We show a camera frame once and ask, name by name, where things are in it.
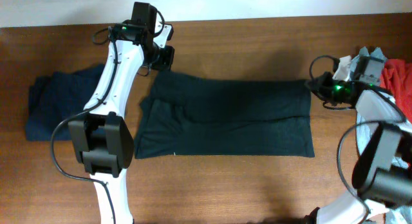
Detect folded navy blue garment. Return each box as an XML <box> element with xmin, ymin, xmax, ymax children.
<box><xmin>24</xmin><ymin>64</ymin><xmax>104</xmax><ymax>141</ymax></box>

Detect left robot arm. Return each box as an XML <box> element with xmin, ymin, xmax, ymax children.
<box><xmin>68</xmin><ymin>2</ymin><xmax>174</xmax><ymax>223</ymax></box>

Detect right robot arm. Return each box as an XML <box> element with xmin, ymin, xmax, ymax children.
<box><xmin>301</xmin><ymin>56</ymin><xmax>411</xmax><ymax>223</ymax></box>

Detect dark green t-shirt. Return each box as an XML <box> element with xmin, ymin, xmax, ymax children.
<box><xmin>135</xmin><ymin>71</ymin><xmax>315</xmax><ymax>159</ymax></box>

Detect light blue-grey garment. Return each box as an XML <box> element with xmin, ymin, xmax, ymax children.
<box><xmin>350</xmin><ymin>47</ymin><xmax>411</xmax><ymax>224</ymax></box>

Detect red garment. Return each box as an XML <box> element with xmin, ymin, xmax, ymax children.
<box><xmin>380</xmin><ymin>59</ymin><xmax>412</xmax><ymax>122</ymax></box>

